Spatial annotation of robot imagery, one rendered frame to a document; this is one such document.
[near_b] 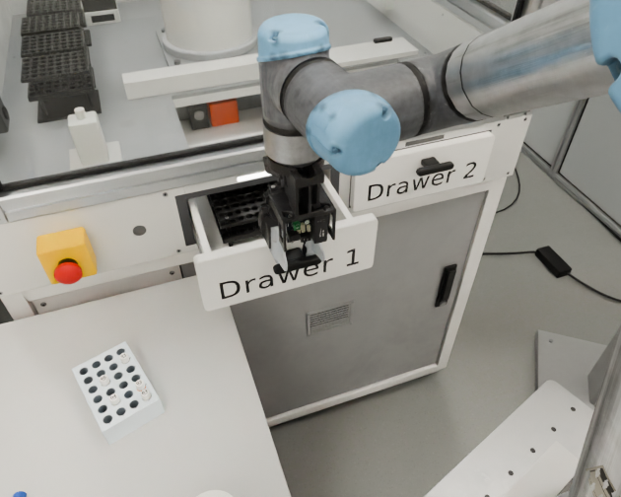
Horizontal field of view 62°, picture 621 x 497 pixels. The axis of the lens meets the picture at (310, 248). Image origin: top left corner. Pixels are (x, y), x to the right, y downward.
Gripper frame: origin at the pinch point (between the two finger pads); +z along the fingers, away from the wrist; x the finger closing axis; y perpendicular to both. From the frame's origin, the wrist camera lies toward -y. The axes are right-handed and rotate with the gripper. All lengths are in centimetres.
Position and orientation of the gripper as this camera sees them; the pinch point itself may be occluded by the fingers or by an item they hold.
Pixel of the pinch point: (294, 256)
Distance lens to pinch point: 78.8
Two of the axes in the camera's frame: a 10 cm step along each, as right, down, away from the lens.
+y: 3.4, 6.5, -6.8
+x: 9.4, -2.4, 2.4
